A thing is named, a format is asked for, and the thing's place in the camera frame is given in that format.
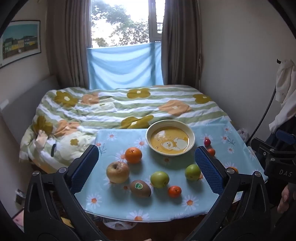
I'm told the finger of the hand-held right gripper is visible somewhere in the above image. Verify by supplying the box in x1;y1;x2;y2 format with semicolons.
251;138;278;160
276;130;296;151

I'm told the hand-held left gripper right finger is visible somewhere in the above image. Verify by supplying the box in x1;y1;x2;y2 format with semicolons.
185;146;272;241

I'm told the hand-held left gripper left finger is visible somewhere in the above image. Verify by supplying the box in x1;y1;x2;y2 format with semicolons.
23;145;109;241

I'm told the green apple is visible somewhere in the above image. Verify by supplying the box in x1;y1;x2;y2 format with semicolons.
150;171;170;188
185;164;201;181

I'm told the wrinkled yellow apple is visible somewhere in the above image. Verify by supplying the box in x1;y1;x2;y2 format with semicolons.
106;161;130;184

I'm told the small mandarin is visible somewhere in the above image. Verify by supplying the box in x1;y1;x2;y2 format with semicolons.
168;186;182;198

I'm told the cream bowl with yellow print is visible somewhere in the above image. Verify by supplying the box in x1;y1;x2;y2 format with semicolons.
145;120;195;157

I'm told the brown kiwi with green sticker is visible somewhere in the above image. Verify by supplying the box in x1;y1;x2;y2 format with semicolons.
129;179;152;198

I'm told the person's right hand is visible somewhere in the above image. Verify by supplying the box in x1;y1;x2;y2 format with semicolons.
277;185;292;214

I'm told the white hanging garment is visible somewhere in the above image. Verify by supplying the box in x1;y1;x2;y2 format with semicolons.
269;59;296;133

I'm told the blue daisy tablecloth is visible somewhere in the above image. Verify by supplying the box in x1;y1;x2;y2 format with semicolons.
74;123;269;222

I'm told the striped floral blanket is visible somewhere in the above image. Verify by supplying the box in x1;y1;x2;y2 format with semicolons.
20;85;234;174

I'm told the grey headboard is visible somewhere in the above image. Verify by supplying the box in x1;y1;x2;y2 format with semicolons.
0;75;60;144

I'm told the light blue hanging cloth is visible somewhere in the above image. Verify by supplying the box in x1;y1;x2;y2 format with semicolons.
87;42;164;90

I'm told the brown curtain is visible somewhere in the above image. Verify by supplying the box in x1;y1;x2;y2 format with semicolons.
161;0;204;90
47;0;93;90

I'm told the window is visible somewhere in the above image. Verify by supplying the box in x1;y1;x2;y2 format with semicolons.
90;0;166;48

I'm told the black curved cable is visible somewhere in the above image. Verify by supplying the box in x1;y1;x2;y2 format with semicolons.
246;86;278;145

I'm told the framed wall poster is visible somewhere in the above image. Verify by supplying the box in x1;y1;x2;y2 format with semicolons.
0;20;41;69

